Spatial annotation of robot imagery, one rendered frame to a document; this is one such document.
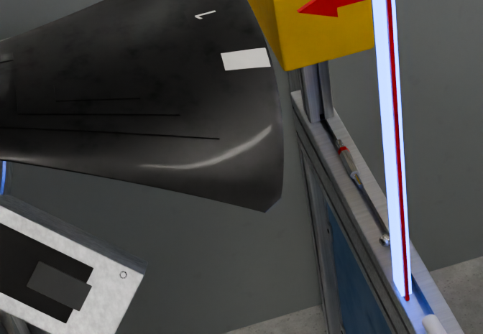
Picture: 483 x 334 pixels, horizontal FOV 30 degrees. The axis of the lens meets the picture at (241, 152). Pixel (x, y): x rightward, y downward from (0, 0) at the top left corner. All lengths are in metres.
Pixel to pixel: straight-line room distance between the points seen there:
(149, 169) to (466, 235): 1.42
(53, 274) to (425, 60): 1.03
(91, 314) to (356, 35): 0.40
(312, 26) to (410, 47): 0.69
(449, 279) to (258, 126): 1.46
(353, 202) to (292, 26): 0.19
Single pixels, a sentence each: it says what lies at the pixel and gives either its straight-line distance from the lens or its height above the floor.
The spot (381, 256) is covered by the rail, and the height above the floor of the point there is 0.86.
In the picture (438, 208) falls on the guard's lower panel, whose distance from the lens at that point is 1.85.
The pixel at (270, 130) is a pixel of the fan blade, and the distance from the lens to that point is 0.60.
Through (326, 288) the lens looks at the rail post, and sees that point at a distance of 1.29.
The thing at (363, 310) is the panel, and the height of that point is 0.63.
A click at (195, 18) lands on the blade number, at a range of 0.66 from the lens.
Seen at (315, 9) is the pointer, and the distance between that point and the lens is 0.64.
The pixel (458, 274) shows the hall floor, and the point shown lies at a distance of 2.04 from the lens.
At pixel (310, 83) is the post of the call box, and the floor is 0.92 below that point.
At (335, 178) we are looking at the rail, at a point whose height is 0.86.
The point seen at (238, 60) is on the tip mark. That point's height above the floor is 1.16.
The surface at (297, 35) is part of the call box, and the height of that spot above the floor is 1.02.
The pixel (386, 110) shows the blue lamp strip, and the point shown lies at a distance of 0.71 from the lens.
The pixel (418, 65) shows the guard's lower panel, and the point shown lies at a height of 0.59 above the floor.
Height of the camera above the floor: 1.50
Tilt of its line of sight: 39 degrees down
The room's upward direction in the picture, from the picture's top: 12 degrees counter-clockwise
